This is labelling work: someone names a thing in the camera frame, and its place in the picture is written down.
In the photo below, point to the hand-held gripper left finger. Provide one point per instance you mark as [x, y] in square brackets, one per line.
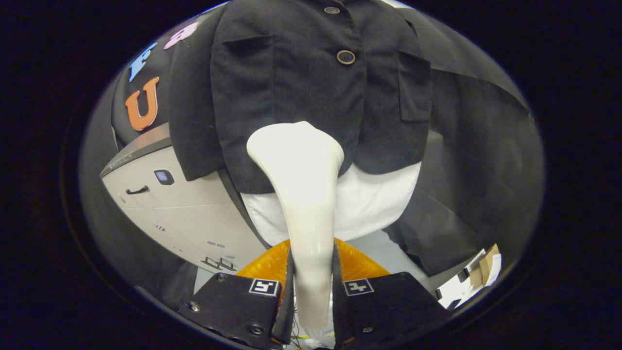
[228, 306]

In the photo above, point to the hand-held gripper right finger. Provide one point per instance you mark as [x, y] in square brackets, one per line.
[388, 304]

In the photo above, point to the white garment steamer head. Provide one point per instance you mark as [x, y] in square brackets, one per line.
[306, 194]

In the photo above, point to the black button jacket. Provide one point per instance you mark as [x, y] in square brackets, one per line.
[291, 73]

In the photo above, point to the white paper sheets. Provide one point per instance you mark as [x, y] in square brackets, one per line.
[452, 291]

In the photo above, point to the white mannequin torso with stand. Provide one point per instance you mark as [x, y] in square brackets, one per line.
[369, 204]

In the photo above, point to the brown cardboard box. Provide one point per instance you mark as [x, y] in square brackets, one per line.
[487, 262]

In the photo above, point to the black backdrop cloth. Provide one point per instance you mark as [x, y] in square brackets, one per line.
[476, 146]

